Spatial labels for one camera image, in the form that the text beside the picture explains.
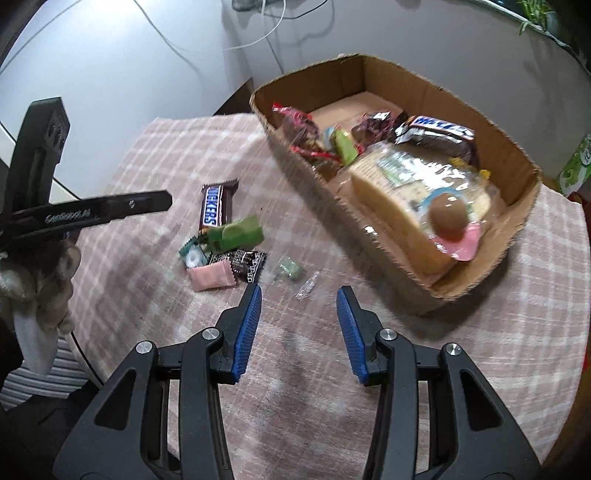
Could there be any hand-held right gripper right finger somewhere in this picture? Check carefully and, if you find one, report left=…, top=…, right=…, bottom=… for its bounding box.
left=336, top=286, right=542, bottom=480

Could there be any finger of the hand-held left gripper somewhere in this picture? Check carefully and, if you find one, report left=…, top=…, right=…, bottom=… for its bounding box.
left=8, top=97, right=71, bottom=213
left=0, top=190, right=173, bottom=241

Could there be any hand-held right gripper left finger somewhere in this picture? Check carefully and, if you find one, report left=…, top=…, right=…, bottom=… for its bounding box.
left=54, top=285, right=262, bottom=480

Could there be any pink candy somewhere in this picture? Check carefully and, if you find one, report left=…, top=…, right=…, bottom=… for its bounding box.
left=187, top=258, right=236, bottom=292

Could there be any clear candy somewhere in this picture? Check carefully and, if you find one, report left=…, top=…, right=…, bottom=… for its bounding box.
left=295, top=271, right=321, bottom=299

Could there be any black patterned candy packet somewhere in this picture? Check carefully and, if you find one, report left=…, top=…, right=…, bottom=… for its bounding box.
left=222, top=248, right=268, bottom=283

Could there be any small green candy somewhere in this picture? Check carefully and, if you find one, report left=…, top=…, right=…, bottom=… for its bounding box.
left=276, top=258, right=306, bottom=281

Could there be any green white candy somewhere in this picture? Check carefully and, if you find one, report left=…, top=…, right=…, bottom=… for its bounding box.
left=178, top=237, right=209, bottom=269

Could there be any green snack packet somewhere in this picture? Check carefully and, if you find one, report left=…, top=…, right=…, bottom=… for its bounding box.
left=207, top=215, right=264, bottom=253

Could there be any brown chocolate bar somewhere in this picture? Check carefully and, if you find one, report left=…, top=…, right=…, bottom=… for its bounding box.
left=198, top=178, right=240, bottom=232
left=394, top=114, right=479, bottom=164

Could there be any clear bread packet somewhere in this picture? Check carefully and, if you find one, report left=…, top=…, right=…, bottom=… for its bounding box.
left=331, top=142, right=498, bottom=278

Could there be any brown egg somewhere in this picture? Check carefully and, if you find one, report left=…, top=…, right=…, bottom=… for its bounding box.
left=417, top=191, right=484, bottom=262

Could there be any light green packet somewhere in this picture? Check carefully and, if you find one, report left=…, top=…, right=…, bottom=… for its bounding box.
left=329, top=128, right=359, bottom=165

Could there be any red clear snack packet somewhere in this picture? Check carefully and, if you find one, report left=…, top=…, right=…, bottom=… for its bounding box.
left=271, top=102, right=342, bottom=166

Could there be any dark brown candy wrapper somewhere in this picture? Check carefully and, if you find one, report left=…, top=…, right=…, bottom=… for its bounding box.
left=352, top=110, right=408, bottom=145

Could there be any shallow cardboard box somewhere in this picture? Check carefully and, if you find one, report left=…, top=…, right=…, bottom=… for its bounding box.
left=249, top=54, right=543, bottom=315

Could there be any person's left hand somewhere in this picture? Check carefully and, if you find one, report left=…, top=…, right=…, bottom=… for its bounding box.
left=0, top=239, right=82, bottom=334

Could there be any striped cloth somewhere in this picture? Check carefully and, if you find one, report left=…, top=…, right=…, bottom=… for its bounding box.
left=0, top=344, right=95, bottom=412

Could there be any green gift bag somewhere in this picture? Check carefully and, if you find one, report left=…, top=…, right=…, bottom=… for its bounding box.
left=556, top=134, right=591, bottom=198

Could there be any potted spider plant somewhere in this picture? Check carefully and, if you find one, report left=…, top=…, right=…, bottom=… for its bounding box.
left=516, top=0, right=563, bottom=36

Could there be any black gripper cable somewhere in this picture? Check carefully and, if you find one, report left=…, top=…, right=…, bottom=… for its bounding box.
left=68, top=329, right=106, bottom=389

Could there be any white cable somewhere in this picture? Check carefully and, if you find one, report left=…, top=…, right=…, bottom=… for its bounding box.
left=133, top=0, right=279, bottom=52

